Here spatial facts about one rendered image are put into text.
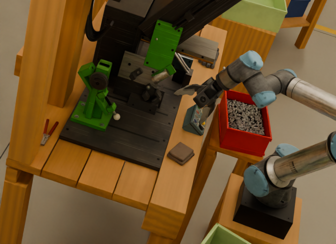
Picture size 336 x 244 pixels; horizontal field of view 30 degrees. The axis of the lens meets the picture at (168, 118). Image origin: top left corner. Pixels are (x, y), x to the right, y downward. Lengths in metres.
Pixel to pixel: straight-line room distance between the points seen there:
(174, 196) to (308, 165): 0.55
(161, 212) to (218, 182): 1.59
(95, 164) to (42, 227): 0.98
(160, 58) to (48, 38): 0.77
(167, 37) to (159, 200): 0.72
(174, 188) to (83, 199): 1.19
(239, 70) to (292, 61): 3.31
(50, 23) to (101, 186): 0.68
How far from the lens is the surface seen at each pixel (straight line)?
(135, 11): 2.75
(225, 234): 2.28
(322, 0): 5.52
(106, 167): 2.45
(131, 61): 2.75
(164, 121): 2.73
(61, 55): 2.54
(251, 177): 2.26
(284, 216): 2.45
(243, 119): 2.93
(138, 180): 2.44
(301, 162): 2.14
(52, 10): 2.00
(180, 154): 2.54
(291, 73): 2.30
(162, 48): 2.69
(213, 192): 3.84
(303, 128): 4.71
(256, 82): 2.17
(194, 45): 2.86
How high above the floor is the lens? 2.53
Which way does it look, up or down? 36 degrees down
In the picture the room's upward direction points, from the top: 19 degrees clockwise
